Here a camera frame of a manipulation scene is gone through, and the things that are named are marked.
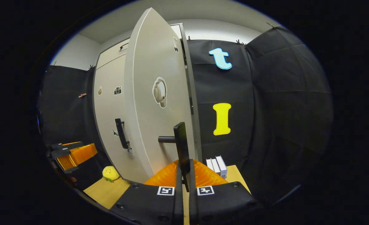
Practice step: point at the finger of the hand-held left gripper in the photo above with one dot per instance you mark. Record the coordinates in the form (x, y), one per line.
(70, 145)
(78, 154)

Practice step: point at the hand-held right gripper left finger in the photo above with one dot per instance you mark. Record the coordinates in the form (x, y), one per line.
(179, 200)

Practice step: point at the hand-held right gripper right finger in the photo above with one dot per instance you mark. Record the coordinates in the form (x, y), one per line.
(193, 206)

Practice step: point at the grey cabinet door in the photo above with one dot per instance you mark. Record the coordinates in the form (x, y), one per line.
(147, 62)
(109, 106)

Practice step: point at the grey double-door shoe cabinet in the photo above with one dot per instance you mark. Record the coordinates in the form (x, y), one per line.
(109, 59)

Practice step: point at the yellow plush toy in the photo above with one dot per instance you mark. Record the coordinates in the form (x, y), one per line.
(110, 173)

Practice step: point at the red cloth clip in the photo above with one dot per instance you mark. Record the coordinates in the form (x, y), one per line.
(82, 95)

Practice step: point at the black cloth clip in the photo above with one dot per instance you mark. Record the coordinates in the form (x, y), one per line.
(91, 67)
(241, 42)
(270, 25)

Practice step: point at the black backdrop cloth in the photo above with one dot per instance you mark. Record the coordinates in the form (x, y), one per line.
(281, 109)

